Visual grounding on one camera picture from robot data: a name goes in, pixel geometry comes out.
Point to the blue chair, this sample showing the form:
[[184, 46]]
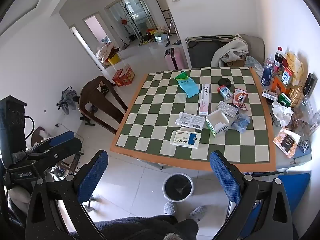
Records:
[[296, 190]]

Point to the yellow bucket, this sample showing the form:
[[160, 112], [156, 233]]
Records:
[[113, 59]]

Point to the blue white milk carton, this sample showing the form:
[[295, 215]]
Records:
[[287, 76]]

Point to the person's left forearm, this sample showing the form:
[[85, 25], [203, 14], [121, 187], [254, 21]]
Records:
[[15, 217]]

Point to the wooden table leg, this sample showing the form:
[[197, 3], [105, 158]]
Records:
[[100, 100]]

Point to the orange box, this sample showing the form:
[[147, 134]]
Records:
[[278, 86]]

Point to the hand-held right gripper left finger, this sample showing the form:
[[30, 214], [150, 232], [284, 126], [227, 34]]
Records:
[[93, 175]]

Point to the pink suitcase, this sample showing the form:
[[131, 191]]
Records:
[[173, 58]]

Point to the yellow plastic bag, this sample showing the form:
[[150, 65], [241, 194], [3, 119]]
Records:
[[296, 66]]

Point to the orange white snack packet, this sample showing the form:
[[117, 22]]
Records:
[[240, 98]]

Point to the green and blue plastic bag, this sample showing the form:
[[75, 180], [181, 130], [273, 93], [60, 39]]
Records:
[[188, 86]]

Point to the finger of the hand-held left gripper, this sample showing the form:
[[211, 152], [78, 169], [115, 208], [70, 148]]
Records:
[[65, 148], [62, 136]]

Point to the amber plastic bottle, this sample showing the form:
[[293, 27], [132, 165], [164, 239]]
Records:
[[297, 96]]

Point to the white and blue medicine box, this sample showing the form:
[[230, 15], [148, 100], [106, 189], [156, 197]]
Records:
[[185, 140]]

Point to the crumpled blue plastic wrapper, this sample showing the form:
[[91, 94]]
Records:
[[241, 123]]

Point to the black round lid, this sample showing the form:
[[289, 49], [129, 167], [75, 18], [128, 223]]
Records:
[[224, 82]]

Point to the white open cardboard box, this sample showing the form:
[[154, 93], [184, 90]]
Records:
[[217, 122]]

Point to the clear water bottle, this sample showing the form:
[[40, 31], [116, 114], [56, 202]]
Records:
[[269, 60]]

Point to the red printed carton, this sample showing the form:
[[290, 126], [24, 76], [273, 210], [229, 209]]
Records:
[[117, 78], [128, 75]]

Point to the pink toothpaste box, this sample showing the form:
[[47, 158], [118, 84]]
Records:
[[205, 100]]

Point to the clear plastic bag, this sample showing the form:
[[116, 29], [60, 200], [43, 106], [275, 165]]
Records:
[[253, 63]]

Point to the grey folding cot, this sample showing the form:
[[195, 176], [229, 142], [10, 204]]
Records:
[[200, 50]]

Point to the orange wet wipes packet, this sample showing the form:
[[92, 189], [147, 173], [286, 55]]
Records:
[[286, 142]]

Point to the grey fuzzy slipper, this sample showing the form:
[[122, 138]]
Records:
[[198, 212], [170, 208]]

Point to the glass sliding door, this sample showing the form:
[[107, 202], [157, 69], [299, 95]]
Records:
[[130, 10]]

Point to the silver blister pack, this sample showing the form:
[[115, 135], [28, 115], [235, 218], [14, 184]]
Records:
[[227, 108]]

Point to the cola bottle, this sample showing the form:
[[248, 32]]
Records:
[[278, 60]]

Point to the black coat rack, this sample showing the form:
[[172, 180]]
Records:
[[129, 17]]

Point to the small blue white carton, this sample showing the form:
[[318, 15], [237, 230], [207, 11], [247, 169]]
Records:
[[225, 92]]

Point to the white flat box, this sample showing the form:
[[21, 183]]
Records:
[[269, 95]]

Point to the dark blue bottle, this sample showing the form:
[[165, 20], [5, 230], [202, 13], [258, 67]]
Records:
[[267, 76]]

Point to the green white checkered table mat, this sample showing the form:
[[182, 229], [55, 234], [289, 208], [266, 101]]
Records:
[[155, 120]]

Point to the pile of clothes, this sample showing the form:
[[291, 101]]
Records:
[[106, 51]]

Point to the white round trash bin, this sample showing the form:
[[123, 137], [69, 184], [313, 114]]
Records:
[[178, 187]]

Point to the black box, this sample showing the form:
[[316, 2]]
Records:
[[310, 83]]

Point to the beige jacket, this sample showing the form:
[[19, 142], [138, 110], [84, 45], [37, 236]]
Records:
[[232, 48]]

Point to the white flat sachet packet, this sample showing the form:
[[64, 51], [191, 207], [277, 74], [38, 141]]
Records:
[[190, 120]]

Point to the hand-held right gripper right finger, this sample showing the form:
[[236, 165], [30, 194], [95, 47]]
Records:
[[225, 177]]

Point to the person's dark trousers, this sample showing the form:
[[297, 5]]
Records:
[[150, 227]]

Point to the green box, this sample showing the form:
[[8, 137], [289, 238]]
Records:
[[285, 100]]

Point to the crumpled white tissue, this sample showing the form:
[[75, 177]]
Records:
[[282, 112]]

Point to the beige armchair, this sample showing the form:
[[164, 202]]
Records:
[[256, 47]]

